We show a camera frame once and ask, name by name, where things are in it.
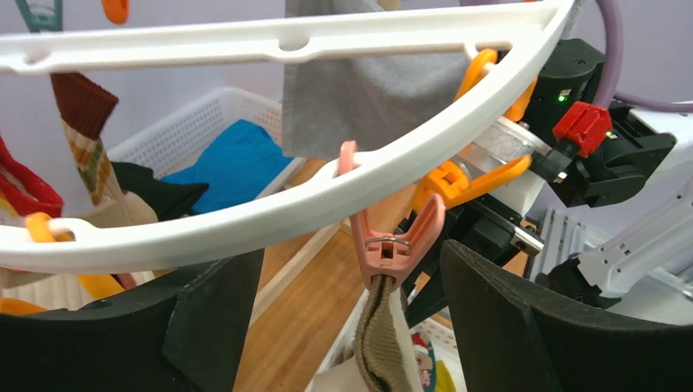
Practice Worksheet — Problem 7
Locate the wooden drying rack frame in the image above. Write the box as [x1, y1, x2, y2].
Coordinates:
[248, 220, 351, 327]

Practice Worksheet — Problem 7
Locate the white front basket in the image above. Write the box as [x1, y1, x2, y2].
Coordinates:
[305, 292, 467, 391]

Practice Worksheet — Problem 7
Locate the brown beige patterned sock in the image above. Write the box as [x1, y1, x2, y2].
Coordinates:
[353, 275, 423, 392]

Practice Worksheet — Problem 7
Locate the red patterned sock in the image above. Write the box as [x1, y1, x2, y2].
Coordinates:
[1, 140, 64, 225]

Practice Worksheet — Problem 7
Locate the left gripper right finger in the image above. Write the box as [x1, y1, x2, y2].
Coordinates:
[440, 240, 692, 391]

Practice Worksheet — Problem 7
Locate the white basket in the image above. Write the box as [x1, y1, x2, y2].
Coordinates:
[108, 87, 304, 199]
[305, 292, 467, 391]

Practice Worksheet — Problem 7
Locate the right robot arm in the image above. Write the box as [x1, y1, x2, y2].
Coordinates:
[401, 38, 692, 326]

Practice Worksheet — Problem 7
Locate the round white clip hanger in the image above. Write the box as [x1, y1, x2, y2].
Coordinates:
[1, 1, 572, 274]

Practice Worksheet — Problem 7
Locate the brown argyle sock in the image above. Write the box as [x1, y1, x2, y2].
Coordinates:
[49, 72, 209, 229]

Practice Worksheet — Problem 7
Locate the cartoon print sock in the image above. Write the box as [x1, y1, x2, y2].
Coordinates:
[411, 332, 437, 392]

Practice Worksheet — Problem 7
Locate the grey towel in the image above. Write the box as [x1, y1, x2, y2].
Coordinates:
[281, 0, 586, 161]

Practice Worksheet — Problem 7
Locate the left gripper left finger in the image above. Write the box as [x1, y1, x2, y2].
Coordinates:
[1, 250, 264, 391]

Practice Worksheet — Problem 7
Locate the pink clothespin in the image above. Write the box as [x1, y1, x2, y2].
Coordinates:
[338, 140, 448, 291]

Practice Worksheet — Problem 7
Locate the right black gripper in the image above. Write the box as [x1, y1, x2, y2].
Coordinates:
[402, 195, 543, 327]

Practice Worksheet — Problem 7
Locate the white back basket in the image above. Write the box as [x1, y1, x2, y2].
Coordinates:
[108, 87, 304, 199]

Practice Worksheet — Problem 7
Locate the blue cloth in basket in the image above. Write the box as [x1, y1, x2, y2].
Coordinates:
[162, 120, 292, 215]

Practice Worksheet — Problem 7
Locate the yellow sock in basket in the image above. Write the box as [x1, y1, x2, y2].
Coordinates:
[434, 360, 457, 392]

